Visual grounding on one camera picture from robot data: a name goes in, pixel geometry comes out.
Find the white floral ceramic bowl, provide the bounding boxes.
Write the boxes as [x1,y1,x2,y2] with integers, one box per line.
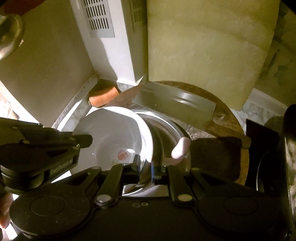
[71,106,154,175]

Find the large stainless steel bowl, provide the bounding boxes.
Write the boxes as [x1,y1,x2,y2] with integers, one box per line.
[122,109,186,197]

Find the pink steel-lined handled bowl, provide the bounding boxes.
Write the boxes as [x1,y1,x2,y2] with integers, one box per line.
[131,116,188,197]

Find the person's left hand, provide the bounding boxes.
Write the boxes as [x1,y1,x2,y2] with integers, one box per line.
[0,193,14,228]

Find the orange carrot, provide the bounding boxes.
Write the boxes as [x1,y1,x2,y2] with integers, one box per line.
[88,80,119,108]

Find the round wooden chopping board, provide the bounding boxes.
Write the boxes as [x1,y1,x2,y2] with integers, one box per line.
[106,81,251,186]

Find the hanging steel ladle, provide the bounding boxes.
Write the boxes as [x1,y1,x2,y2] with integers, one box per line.
[0,14,25,60]

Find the white vent grille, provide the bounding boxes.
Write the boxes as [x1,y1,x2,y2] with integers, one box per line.
[80,0,115,38]

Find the pale green cutting board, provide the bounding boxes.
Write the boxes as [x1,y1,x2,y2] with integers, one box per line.
[147,1,280,110]

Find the cleaver with wooden handle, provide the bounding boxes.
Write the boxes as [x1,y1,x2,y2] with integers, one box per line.
[132,82,251,149]

